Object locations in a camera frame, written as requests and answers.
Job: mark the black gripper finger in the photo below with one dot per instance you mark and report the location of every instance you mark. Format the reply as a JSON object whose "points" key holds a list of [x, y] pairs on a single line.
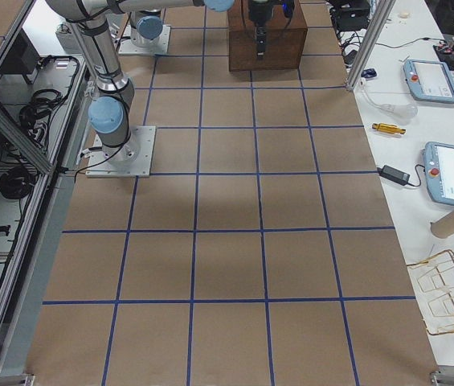
{"points": [[261, 41]]}

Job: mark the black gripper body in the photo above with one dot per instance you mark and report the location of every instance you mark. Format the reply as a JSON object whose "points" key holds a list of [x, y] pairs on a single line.
{"points": [[258, 13]]}

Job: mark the dark wooden drawer cabinet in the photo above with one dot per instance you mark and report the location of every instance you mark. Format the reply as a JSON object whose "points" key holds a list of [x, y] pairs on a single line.
{"points": [[286, 35]]}

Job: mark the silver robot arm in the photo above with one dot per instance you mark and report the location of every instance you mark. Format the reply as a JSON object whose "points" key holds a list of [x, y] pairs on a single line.
{"points": [[109, 113], [146, 26]]}

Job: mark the blue computer mouse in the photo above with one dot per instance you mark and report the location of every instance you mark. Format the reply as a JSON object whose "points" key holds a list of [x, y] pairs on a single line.
{"points": [[369, 73]]}

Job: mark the clear light bulb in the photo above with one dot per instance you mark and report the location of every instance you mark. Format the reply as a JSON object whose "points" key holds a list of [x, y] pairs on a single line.
{"points": [[405, 112]]}

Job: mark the far teach pendant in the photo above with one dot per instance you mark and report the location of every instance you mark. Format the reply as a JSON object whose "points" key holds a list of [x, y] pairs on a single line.
{"points": [[429, 81]]}

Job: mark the teach pendant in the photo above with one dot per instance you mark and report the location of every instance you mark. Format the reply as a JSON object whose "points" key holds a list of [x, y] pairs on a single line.
{"points": [[429, 81], [439, 171]]}

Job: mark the black power adapter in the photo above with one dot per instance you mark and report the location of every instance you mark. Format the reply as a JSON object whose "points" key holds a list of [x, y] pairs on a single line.
{"points": [[394, 175]]}

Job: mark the near teach pendant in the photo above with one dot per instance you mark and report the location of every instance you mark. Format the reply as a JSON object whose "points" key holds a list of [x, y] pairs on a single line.
{"points": [[439, 171]]}

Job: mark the aluminium frame post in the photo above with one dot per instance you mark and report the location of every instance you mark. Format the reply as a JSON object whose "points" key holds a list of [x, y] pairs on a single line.
{"points": [[370, 38]]}

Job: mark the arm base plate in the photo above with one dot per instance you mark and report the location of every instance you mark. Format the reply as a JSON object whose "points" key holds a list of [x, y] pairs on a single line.
{"points": [[134, 44], [134, 158]]}

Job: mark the gold wire rack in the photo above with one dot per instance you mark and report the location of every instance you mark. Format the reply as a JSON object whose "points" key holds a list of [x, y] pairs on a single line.
{"points": [[433, 281]]}

